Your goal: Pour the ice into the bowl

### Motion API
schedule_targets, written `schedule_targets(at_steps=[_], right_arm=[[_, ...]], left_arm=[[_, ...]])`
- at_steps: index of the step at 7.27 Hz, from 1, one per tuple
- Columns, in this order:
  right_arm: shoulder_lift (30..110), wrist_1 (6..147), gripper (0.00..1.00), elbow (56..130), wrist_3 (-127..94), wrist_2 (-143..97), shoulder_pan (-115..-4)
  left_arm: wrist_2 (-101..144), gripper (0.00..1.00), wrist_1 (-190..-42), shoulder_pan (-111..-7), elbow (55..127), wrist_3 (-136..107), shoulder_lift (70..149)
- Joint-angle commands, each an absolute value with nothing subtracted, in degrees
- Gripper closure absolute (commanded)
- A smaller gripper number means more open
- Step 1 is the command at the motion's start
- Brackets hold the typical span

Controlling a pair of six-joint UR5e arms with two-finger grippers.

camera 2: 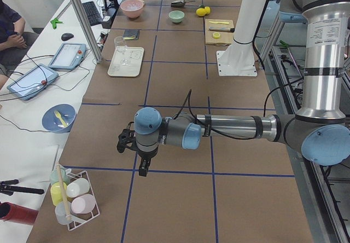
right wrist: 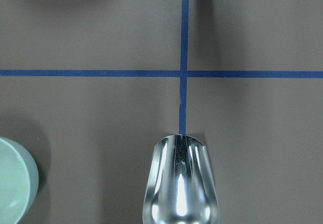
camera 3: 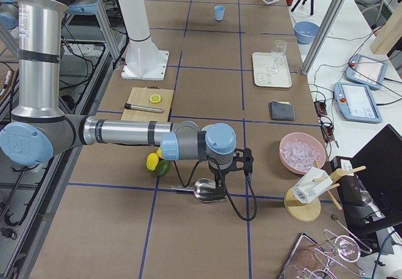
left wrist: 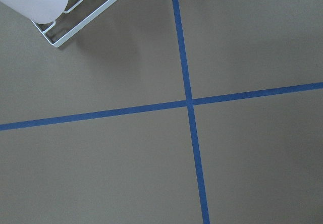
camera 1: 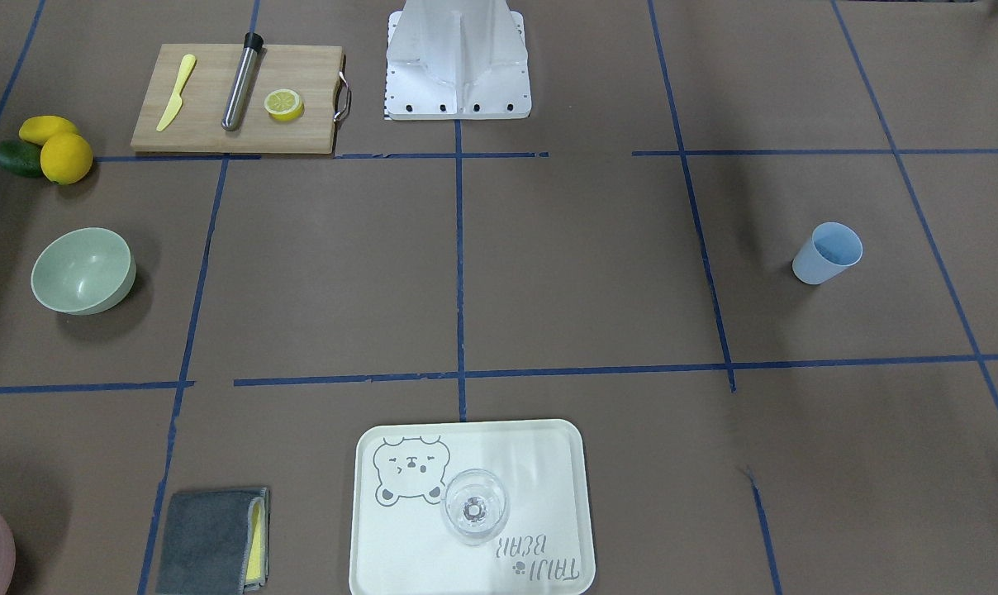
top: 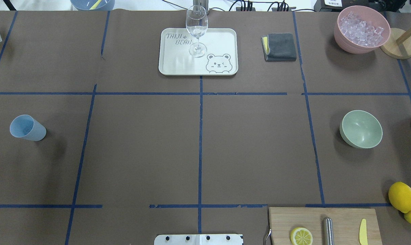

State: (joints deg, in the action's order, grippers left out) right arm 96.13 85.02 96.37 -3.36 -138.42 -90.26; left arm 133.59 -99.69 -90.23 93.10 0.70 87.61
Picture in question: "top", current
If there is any wooden mug stand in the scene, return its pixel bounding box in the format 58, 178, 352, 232
381, 13, 411, 60

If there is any blue bowl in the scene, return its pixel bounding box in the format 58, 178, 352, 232
70, 0, 116, 11

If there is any steel muddler rod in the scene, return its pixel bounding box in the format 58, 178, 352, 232
323, 217, 334, 245

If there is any green bowl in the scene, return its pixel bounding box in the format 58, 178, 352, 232
339, 110, 383, 149

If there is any pink bowl with ice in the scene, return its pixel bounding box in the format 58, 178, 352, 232
334, 5, 391, 54

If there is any white bear tray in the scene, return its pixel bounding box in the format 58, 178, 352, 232
159, 28, 239, 76

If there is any lemon half slice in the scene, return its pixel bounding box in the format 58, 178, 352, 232
289, 227, 313, 245

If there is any yellow plastic knife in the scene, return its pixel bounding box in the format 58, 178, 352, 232
359, 218, 368, 245

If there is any wooden cutting board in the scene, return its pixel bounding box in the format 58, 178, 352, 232
269, 207, 382, 245

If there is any clear wine glass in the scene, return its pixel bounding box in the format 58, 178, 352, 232
185, 5, 208, 58

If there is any grey folded cloth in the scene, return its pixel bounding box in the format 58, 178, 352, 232
261, 33, 297, 62

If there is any light blue cup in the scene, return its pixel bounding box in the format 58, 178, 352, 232
10, 115, 47, 141

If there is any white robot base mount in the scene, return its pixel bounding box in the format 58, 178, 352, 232
154, 234, 244, 245

